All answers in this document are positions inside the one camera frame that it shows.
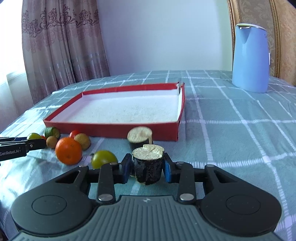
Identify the cut green cucumber piece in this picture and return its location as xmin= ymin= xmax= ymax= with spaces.
xmin=44 ymin=126 xmax=61 ymax=139

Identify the large green tomato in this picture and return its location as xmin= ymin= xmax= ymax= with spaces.
xmin=91 ymin=150 xmax=118 ymax=169

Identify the patterned pink curtain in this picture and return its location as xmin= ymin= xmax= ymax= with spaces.
xmin=21 ymin=1 xmax=110 ymax=103

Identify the gold upholstered headboard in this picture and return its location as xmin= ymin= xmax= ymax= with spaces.
xmin=227 ymin=1 xmax=295 ymax=85

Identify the dark cylinder piece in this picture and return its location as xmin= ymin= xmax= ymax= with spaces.
xmin=132 ymin=144 xmax=165 ymax=185
xmin=127 ymin=126 xmax=153 ymax=151

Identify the light blue kettle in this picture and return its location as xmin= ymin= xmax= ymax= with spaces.
xmin=232 ymin=23 xmax=270 ymax=93

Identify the green plaid bedsheet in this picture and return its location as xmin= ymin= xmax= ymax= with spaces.
xmin=1 ymin=70 xmax=295 ymax=240

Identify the orange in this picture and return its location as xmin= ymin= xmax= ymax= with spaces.
xmin=55 ymin=137 xmax=82 ymax=165

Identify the red shallow cardboard box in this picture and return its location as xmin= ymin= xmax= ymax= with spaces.
xmin=44 ymin=82 xmax=185 ymax=141

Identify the large yellow-brown fruit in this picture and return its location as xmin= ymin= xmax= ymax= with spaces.
xmin=74 ymin=133 xmax=91 ymax=151

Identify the small brown fruit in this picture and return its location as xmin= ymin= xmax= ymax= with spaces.
xmin=46 ymin=136 xmax=58 ymax=149

